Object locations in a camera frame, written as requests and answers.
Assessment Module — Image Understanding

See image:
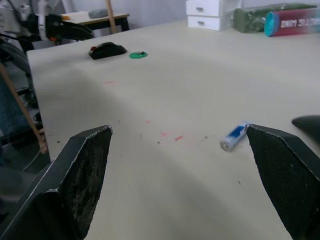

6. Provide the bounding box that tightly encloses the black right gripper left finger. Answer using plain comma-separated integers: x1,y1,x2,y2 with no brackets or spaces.
0,125,113,240

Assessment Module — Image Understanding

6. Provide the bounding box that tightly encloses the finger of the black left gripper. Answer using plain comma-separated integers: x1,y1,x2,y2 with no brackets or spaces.
61,19,95,42

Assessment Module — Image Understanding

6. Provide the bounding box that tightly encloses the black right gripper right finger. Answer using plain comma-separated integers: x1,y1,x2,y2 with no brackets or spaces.
244,123,320,240

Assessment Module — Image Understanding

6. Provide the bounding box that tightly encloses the black mouse base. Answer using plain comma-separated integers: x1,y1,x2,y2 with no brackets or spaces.
88,41,128,61

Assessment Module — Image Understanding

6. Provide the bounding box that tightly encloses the black mouse cover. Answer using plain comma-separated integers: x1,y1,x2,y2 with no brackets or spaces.
291,115,320,145

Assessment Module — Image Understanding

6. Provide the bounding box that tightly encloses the blue and white AA battery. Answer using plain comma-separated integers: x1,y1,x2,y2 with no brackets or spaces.
219,120,252,153

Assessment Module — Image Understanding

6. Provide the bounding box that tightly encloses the grey object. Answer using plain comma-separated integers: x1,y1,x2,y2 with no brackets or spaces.
88,8,108,19

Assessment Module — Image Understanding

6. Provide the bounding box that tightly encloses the dark side table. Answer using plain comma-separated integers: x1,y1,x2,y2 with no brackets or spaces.
59,12,131,33

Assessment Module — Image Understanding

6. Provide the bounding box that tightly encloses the wooden pole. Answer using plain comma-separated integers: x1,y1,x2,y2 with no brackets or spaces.
105,0,118,34

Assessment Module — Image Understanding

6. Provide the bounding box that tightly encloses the green round disc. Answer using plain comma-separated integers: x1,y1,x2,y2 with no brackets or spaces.
128,51,149,60

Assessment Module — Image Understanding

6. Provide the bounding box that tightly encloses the wooden stick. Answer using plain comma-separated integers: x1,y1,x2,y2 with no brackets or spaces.
0,62,49,155

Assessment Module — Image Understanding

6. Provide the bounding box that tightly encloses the blue fabric chair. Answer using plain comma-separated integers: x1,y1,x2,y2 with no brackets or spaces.
0,72,35,145

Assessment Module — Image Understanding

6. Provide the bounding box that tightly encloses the white two-drawer unit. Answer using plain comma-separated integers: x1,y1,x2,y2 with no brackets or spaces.
185,0,223,32

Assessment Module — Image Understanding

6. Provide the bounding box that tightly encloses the red-blue can with teal lid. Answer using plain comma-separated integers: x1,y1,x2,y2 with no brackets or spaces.
263,6,320,38

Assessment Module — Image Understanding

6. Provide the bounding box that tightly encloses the green wrapped package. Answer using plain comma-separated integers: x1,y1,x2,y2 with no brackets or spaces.
232,3,318,34

